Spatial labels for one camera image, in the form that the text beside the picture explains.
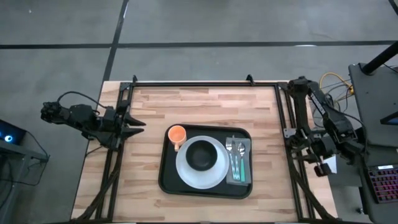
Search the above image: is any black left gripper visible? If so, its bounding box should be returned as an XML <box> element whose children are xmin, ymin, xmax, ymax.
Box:
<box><xmin>101</xmin><ymin>105</ymin><xmax>147</xmax><ymax>150</ymax></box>

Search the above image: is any black device with blue light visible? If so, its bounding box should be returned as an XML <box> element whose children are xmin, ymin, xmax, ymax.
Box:
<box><xmin>0</xmin><ymin>119</ymin><xmax>28</xmax><ymax>146</ymax></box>

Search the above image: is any black aluminium rig frame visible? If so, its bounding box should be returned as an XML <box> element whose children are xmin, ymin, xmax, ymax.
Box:
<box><xmin>70</xmin><ymin>74</ymin><xmax>341</xmax><ymax>224</ymax></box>

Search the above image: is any laptop screen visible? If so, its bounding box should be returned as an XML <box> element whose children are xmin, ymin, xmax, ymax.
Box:
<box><xmin>379</xmin><ymin>111</ymin><xmax>398</xmax><ymax>127</ymax></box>

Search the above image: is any pink backlit keyboard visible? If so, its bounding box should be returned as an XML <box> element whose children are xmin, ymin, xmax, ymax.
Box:
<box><xmin>367</xmin><ymin>165</ymin><xmax>398</xmax><ymax>205</ymax></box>

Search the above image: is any grey cloth napkin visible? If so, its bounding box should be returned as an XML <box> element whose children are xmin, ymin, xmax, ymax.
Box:
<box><xmin>224</xmin><ymin>136</ymin><xmax>252</xmax><ymax>187</ymax></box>

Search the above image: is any white plate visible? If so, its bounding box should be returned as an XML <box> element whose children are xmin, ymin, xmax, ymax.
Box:
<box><xmin>175</xmin><ymin>134</ymin><xmax>231</xmax><ymax>190</ymax></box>

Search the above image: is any beige ceramic mug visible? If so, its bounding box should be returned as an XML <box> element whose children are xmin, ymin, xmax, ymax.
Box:
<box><xmin>167</xmin><ymin>124</ymin><xmax>188</xmax><ymax>153</ymax></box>

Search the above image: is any knife with teal handle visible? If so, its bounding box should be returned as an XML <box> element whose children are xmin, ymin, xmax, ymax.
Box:
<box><xmin>232</xmin><ymin>136</ymin><xmax>241</xmax><ymax>181</ymax></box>

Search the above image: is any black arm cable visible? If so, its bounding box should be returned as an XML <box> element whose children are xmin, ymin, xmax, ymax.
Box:
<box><xmin>326</xmin><ymin>102</ymin><xmax>368</xmax><ymax>155</ymax></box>
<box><xmin>57</xmin><ymin>90</ymin><xmax>108</xmax><ymax>110</ymax></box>

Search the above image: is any black pole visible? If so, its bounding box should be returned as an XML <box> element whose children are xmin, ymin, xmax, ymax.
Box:
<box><xmin>361</xmin><ymin>40</ymin><xmax>398</xmax><ymax>76</ymax></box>

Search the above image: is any yellow cable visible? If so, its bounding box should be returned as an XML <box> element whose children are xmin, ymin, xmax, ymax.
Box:
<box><xmin>319</xmin><ymin>72</ymin><xmax>354</xmax><ymax>95</ymax></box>

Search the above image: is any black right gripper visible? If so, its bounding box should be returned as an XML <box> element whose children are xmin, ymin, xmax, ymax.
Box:
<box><xmin>313</xmin><ymin>135</ymin><xmax>346</xmax><ymax>178</ymax></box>

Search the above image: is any grey side desk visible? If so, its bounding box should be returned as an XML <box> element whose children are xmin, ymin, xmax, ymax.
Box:
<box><xmin>348</xmin><ymin>62</ymin><xmax>398</xmax><ymax>224</ymax></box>

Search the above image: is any fork with teal handle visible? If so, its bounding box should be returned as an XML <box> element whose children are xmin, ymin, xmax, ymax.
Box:
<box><xmin>225</xmin><ymin>139</ymin><xmax>239</xmax><ymax>181</ymax></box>

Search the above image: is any black serving tray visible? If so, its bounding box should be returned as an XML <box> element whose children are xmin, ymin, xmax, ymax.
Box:
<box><xmin>157</xmin><ymin>123</ymin><xmax>254</xmax><ymax>200</ymax></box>

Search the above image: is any spoon with teal handle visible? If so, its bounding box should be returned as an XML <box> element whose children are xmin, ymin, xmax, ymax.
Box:
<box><xmin>237</xmin><ymin>141</ymin><xmax>247</xmax><ymax>184</ymax></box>

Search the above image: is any black bowl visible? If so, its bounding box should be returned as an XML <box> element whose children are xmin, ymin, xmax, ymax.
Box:
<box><xmin>185</xmin><ymin>139</ymin><xmax>219</xmax><ymax>172</ymax></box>

